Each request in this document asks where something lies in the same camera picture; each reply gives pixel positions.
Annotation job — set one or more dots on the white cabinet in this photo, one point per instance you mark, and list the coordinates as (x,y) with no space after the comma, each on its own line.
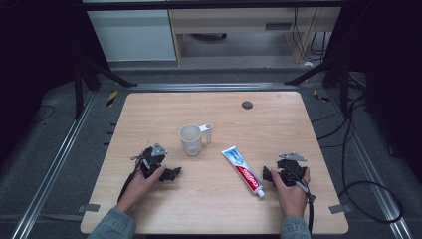
(132,36)

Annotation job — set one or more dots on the grey tape piece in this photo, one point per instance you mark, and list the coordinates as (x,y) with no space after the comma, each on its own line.
(340,209)
(89,208)

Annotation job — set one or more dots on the grey table grommet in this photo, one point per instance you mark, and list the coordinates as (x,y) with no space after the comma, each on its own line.
(247,105)

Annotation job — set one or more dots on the metal floor rail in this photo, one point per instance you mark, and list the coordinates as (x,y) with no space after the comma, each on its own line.
(375,179)
(49,172)
(212,87)

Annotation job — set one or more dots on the person's right hand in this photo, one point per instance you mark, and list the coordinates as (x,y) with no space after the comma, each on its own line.
(291,199)

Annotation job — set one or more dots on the person's left hand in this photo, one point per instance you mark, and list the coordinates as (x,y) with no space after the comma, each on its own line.
(139,189)

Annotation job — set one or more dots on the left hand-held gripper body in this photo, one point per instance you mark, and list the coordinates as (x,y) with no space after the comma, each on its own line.
(153,160)

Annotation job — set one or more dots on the yellow black tape strip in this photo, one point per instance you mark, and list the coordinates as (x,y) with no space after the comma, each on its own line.
(112,98)
(320,96)

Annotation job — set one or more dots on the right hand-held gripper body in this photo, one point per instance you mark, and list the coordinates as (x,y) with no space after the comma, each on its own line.
(292,167)

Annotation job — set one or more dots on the toothpaste tube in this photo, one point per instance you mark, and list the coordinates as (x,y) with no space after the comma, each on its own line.
(244,171)

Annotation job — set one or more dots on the black stand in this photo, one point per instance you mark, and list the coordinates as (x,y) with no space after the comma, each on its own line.
(343,86)
(79,89)

